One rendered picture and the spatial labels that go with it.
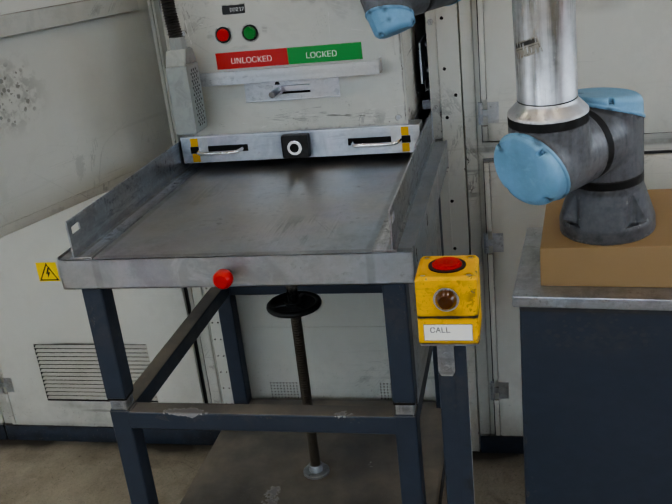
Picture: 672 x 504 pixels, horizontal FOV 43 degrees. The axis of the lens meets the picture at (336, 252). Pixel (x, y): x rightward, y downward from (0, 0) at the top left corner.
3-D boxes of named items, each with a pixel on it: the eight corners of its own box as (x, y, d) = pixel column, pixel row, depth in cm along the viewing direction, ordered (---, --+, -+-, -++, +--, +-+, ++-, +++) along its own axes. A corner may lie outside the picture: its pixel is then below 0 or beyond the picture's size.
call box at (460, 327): (479, 347, 111) (476, 276, 108) (419, 347, 113) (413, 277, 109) (482, 320, 119) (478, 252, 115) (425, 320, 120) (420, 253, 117)
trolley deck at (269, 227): (416, 283, 135) (413, 248, 133) (63, 289, 149) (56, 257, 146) (448, 164, 196) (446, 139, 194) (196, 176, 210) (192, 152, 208)
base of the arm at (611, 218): (658, 208, 144) (658, 152, 140) (652, 246, 131) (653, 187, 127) (566, 207, 150) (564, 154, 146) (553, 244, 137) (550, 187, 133)
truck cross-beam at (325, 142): (421, 152, 181) (419, 124, 178) (184, 163, 192) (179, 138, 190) (423, 145, 185) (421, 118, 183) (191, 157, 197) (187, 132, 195)
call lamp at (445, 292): (459, 315, 109) (457, 291, 107) (432, 315, 109) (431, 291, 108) (460, 310, 110) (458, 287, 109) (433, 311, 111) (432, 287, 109)
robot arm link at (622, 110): (660, 164, 135) (661, 80, 129) (610, 192, 128) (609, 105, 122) (596, 152, 144) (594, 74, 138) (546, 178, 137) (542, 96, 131)
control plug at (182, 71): (197, 134, 178) (183, 50, 172) (176, 136, 180) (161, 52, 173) (210, 125, 186) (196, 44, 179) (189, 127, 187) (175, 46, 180)
